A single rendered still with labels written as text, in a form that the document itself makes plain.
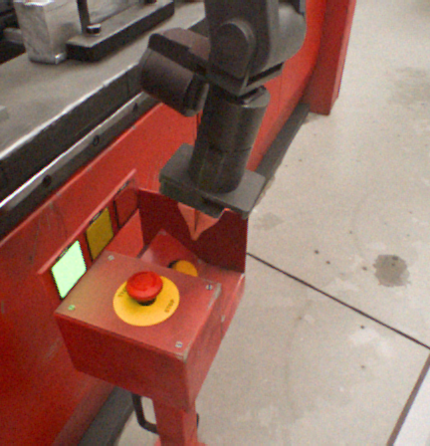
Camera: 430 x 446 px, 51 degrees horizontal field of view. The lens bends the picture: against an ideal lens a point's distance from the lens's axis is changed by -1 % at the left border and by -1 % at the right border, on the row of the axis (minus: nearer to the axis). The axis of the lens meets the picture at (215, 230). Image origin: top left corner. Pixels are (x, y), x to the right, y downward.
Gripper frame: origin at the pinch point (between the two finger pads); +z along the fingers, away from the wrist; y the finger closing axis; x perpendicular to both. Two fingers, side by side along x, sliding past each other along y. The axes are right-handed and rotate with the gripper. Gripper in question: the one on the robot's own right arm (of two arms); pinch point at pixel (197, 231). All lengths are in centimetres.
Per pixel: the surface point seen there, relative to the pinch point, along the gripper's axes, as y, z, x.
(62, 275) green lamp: 10.3, 1.3, 12.6
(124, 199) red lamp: 10.2, 0.9, -0.8
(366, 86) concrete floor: -29, 76, -242
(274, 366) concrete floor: -27, 76, -36
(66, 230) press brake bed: 20.8, 16.1, -3.8
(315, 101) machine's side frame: -5, 75, -195
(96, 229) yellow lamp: 10.4, 0.5, 5.8
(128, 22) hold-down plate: 30.9, -2.6, -38.8
